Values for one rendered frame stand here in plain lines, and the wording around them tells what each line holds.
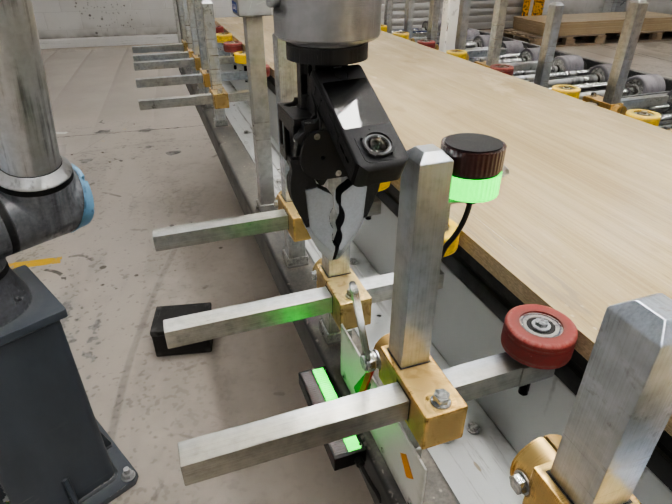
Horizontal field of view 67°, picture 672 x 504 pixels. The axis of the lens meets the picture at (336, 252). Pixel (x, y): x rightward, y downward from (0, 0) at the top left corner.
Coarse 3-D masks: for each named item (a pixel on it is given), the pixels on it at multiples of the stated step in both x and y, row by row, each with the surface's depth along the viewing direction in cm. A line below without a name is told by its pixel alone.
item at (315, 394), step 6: (306, 372) 80; (306, 378) 79; (312, 378) 79; (306, 384) 78; (312, 384) 78; (312, 390) 77; (318, 390) 77; (312, 396) 76; (318, 396) 76; (312, 402) 75; (318, 402) 75; (330, 444) 69; (336, 444) 69; (342, 444) 69; (336, 450) 68; (342, 450) 68
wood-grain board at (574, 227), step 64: (384, 64) 184; (448, 64) 184; (448, 128) 121; (512, 128) 121; (576, 128) 121; (640, 128) 121; (512, 192) 91; (576, 192) 91; (640, 192) 91; (512, 256) 72; (576, 256) 72; (640, 256) 72; (576, 320) 60
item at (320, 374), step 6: (318, 372) 80; (324, 372) 80; (318, 378) 79; (324, 378) 79; (324, 384) 78; (330, 384) 78; (324, 390) 77; (330, 390) 77; (324, 396) 76; (330, 396) 76; (336, 396) 76; (348, 438) 70; (354, 438) 70; (348, 444) 69; (354, 444) 69; (348, 450) 68
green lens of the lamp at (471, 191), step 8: (496, 176) 48; (456, 184) 47; (464, 184) 47; (472, 184) 47; (480, 184) 47; (488, 184) 47; (496, 184) 48; (456, 192) 48; (464, 192) 47; (472, 192) 47; (480, 192) 47; (488, 192) 48; (496, 192) 48; (456, 200) 48; (464, 200) 48; (472, 200) 48; (480, 200) 48; (488, 200) 48
